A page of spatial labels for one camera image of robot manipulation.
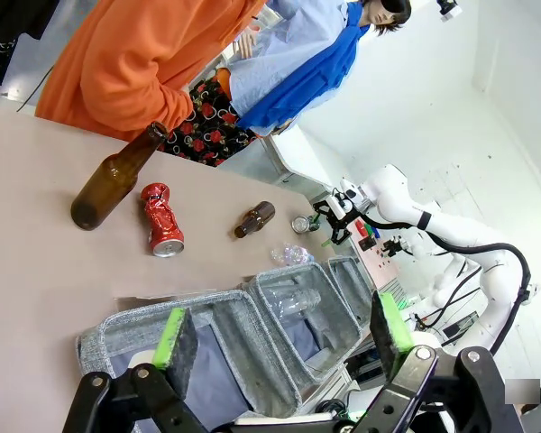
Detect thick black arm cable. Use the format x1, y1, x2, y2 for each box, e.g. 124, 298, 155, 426
362, 216, 533, 357

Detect pink task board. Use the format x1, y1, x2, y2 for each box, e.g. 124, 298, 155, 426
353, 234, 402, 292

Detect clear plastic wrap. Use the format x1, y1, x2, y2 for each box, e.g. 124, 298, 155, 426
270, 243, 316, 266

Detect thin black cable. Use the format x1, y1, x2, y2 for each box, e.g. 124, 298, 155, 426
15, 66, 55, 114

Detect mannequin in light blue shirt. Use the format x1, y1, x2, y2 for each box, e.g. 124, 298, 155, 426
227, 0, 414, 136

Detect overhead camera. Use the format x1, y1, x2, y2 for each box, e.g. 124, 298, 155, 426
435, 0, 463, 23

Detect person's right forearm orange sleeve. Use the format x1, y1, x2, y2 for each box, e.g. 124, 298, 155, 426
130, 67, 195, 134

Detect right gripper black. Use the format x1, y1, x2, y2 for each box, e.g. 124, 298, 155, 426
312, 196, 362, 248

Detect grey fabric basket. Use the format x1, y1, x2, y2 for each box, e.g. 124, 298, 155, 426
322, 255, 375, 328
243, 261, 364, 384
75, 290, 304, 423

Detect person in orange hoodie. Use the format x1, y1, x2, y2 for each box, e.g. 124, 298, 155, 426
34, 0, 267, 143

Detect crushed red can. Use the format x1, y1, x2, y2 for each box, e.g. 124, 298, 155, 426
140, 182, 185, 258

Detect silver crushed can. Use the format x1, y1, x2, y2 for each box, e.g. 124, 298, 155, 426
290, 215, 319, 235

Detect white cabinet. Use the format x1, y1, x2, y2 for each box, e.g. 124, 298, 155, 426
215, 124, 344, 199

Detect small brown glass bottle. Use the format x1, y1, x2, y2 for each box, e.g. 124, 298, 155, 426
233, 200, 277, 239

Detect black hanging garment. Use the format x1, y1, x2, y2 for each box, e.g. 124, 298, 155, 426
0, 0, 60, 88

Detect large brown glass bottle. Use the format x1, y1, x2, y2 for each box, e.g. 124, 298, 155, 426
69, 121, 169, 232

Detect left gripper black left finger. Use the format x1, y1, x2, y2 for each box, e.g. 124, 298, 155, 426
62, 308, 208, 433

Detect black red floral fabric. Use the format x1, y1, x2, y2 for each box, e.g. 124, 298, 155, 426
157, 76, 258, 168

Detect blue scarf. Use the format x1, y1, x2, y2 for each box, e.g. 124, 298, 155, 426
236, 2, 371, 132

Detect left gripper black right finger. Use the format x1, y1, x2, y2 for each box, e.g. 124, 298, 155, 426
351, 290, 524, 433

